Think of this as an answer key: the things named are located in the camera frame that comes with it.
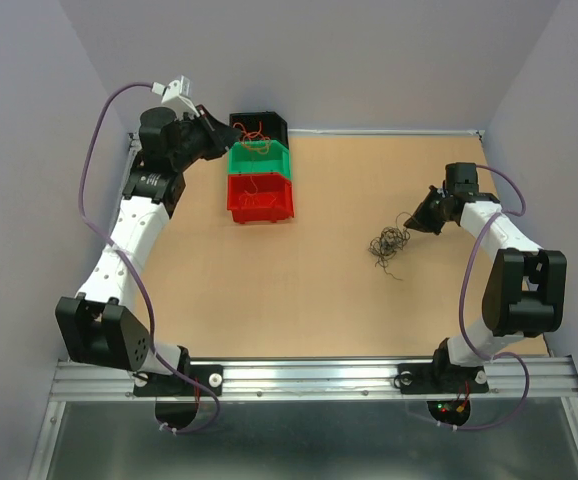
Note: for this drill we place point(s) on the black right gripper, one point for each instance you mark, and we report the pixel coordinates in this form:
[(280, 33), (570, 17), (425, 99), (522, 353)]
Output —
[(419, 219)]

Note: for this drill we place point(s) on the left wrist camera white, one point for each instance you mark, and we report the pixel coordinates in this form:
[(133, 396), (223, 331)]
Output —
[(175, 95)]

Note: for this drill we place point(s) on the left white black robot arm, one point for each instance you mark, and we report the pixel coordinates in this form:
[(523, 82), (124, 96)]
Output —
[(98, 324)]

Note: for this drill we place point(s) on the green plastic bin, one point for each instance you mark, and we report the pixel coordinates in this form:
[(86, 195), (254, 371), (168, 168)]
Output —
[(260, 157)]

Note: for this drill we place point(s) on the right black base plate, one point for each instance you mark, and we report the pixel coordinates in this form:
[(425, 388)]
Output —
[(415, 378)]

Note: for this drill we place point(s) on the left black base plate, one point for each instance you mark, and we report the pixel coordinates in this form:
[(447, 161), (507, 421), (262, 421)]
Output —
[(151, 385)]

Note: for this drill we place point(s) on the black plastic bin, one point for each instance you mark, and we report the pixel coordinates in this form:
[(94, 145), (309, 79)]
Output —
[(268, 124)]

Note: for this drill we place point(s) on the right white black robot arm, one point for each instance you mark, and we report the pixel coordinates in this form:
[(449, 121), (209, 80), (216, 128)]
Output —
[(525, 290)]

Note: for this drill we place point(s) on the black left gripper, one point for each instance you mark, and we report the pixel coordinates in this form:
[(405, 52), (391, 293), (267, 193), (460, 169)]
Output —
[(219, 134)]

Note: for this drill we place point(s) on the aluminium frame rail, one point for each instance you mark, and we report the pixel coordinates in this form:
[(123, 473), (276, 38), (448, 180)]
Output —
[(370, 379)]

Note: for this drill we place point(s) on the red plastic bin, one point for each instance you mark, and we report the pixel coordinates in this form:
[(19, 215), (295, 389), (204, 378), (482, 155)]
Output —
[(260, 197)]

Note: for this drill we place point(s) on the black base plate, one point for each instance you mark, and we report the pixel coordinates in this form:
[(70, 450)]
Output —
[(151, 385), (415, 378)]

